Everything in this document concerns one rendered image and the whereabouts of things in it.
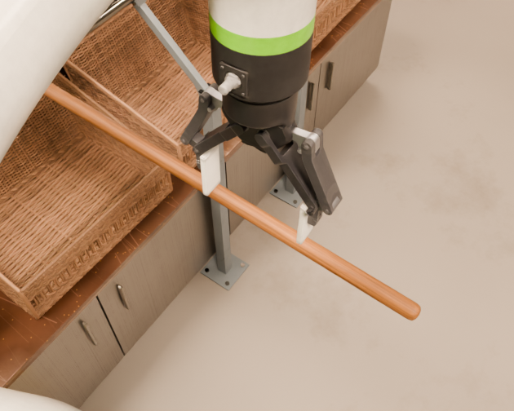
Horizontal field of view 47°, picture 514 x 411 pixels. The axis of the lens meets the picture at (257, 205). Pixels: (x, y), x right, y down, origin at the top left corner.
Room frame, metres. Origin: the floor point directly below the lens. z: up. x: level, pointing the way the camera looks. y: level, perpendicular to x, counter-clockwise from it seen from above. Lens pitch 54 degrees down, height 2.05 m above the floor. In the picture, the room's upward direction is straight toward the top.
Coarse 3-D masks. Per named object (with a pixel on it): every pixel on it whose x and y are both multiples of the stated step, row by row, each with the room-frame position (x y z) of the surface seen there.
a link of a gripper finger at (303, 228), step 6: (300, 210) 0.38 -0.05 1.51; (300, 216) 0.38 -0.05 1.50; (306, 216) 0.38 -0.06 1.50; (300, 222) 0.38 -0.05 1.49; (306, 222) 0.38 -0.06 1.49; (300, 228) 0.38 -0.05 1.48; (306, 228) 0.38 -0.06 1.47; (300, 234) 0.38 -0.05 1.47; (306, 234) 0.39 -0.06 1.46; (300, 240) 0.38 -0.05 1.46
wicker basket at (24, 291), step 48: (48, 144) 1.26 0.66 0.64; (96, 144) 1.30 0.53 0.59; (0, 192) 1.09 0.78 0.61; (48, 192) 1.11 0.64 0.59; (96, 192) 1.11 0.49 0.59; (144, 192) 1.04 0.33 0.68; (0, 240) 0.93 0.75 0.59; (48, 240) 0.93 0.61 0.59; (96, 240) 0.88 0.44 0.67; (0, 288) 0.77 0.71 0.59; (48, 288) 0.74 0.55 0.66
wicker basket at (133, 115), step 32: (160, 0) 1.79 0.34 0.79; (192, 0) 1.83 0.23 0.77; (96, 32) 1.57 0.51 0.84; (128, 32) 1.64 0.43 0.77; (192, 32) 1.84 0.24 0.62; (64, 64) 1.43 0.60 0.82; (96, 64) 1.51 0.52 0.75; (160, 64) 1.68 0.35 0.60; (96, 96) 1.37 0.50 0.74; (128, 96) 1.53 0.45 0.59; (160, 96) 1.53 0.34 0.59; (192, 96) 1.53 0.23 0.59; (160, 128) 1.38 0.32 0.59; (192, 160) 1.21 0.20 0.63
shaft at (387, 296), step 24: (48, 96) 0.90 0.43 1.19; (72, 96) 0.89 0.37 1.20; (96, 120) 0.82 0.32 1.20; (144, 144) 0.76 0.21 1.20; (168, 168) 0.70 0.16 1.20; (192, 168) 0.70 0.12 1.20; (216, 192) 0.64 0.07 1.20; (264, 216) 0.59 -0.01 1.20; (288, 240) 0.55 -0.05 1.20; (336, 264) 0.50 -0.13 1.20; (360, 288) 0.46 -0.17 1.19; (384, 288) 0.45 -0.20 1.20; (408, 312) 0.41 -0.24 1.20
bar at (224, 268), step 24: (120, 0) 1.25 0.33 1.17; (144, 0) 1.30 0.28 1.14; (96, 24) 1.17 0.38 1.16; (168, 48) 1.23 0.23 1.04; (192, 72) 1.20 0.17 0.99; (216, 120) 1.16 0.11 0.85; (288, 192) 1.55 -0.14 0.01; (216, 216) 1.16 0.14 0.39; (216, 240) 1.16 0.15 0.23; (216, 264) 1.19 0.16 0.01; (240, 264) 1.19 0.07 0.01
